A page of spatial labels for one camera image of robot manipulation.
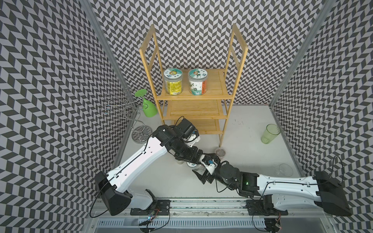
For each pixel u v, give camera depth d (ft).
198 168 2.12
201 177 1.98
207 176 1.99
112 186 1.25
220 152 2.86
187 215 2.32
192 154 1.90
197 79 1.87
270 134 2.91
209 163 1.89
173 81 1.89
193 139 1.87
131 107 4.01
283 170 2.78
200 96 2.04
